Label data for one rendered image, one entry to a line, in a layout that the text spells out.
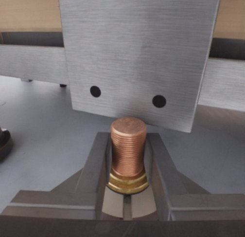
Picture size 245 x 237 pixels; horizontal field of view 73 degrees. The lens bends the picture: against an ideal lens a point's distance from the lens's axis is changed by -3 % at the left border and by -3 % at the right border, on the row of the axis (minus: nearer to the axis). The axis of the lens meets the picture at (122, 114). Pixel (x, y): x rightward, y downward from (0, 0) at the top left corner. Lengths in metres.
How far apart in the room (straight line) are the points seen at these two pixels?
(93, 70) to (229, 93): 0.14
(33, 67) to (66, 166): 0.16
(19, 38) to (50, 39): 0.07
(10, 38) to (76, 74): 0.23
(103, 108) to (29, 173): 0.18
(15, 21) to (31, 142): 0.21
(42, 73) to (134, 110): 0.16
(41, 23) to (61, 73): 0.10
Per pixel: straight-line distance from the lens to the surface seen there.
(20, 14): 0.35
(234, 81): 0.20
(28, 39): 0.35
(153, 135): 0.15
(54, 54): 0.25
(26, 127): 0.42
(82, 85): 0.17
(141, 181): 0.16
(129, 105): 0.15
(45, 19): 0.31
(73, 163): 0.29
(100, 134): 0.15
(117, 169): 0.16
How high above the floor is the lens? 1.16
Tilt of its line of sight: 28 degrees up
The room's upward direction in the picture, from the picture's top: 179 degrees counter-clockwise
